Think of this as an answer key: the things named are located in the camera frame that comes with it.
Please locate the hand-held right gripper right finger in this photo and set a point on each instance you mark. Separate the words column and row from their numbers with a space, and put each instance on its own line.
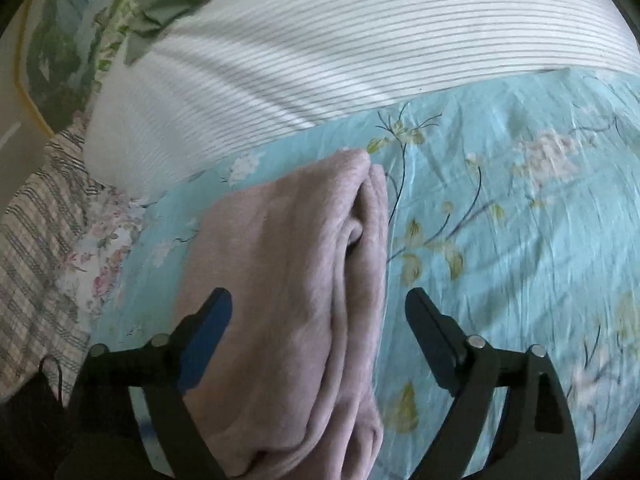
column 440, row 355

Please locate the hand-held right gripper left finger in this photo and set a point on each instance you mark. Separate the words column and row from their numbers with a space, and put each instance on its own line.
column 205, row 345

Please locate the pink sweater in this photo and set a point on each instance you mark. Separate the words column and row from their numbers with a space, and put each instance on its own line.
column 280, row 260

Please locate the pink floral cloth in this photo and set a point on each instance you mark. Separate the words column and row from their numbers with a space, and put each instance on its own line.
column 105, row 250

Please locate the teal floral bedsheet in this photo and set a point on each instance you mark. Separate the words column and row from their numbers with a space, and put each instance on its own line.
column 525, row 210

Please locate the plaid blanket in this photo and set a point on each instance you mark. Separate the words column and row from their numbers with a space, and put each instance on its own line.
column 35, row 260

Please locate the black bag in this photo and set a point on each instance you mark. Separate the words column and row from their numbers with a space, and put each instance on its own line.
column 30, row 425

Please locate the yellow framed picture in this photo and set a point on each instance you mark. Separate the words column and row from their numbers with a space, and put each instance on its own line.
column 55, row 50

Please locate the white striped pillow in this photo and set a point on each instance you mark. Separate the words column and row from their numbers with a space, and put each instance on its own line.
column 350, row 35

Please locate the green cloth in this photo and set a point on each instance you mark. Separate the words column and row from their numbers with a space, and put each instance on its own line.
column 165, row 0

